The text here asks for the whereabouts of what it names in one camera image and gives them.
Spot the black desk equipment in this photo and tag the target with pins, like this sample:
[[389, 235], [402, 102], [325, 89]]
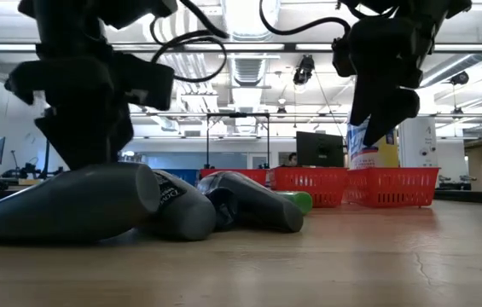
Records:
[[23, 170]]

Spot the black metal frame stand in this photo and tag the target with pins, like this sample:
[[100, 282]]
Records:
[[238, 114]]

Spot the black vertical post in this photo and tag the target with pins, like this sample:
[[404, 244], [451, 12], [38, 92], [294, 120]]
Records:
[[47, 158]]

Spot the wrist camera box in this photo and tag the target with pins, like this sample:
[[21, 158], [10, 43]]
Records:
[[342, 57], [146, 81]]

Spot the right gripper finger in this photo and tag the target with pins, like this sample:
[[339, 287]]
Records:
[[363, 102], [394, 111]]

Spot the dark Dove toiletry tube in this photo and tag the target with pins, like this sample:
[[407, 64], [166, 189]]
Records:
[[189, 213]]

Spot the white cylindrical column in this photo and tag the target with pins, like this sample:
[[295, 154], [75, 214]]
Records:
[[417, 145]]

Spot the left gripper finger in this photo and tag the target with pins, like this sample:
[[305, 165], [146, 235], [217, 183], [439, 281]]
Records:
[[78, 136], [123, 128]]

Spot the green toiletry bottle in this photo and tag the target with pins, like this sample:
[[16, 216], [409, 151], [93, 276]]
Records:
[[298, 200]]

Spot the black ceiling dome camera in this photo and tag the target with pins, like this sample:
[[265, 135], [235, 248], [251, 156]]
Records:
[[460, 78]]

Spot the black overhead camera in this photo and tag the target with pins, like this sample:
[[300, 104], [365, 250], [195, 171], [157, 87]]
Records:
[[303, 70]]

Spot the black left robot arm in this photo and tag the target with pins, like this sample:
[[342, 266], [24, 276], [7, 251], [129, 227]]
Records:
[[70, 21]]

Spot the blue storage bin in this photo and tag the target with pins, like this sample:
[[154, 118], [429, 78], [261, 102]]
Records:
[[176, 175]]

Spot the dark travel toiletry tube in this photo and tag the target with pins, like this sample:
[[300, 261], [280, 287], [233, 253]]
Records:
[[257, 204], [65, 204]]

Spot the red plastic basket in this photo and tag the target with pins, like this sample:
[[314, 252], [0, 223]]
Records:
[[309, 187], [253, 174], [394, 187]]

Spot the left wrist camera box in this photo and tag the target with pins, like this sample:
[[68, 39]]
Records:
[[146, 81]]

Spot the Lysol disinfecting wipes canister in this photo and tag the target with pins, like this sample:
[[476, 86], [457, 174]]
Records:
[[390, 155]]

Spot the black computer monitor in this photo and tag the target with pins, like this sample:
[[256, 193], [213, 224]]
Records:
[[319, 149]]

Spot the person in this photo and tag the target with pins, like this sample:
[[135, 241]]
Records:
[[292, 160]]

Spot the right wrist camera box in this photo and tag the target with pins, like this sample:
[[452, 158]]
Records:
[[342, 57]]

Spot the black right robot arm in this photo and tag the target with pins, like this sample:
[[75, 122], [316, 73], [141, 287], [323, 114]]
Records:
[[398, 8]]

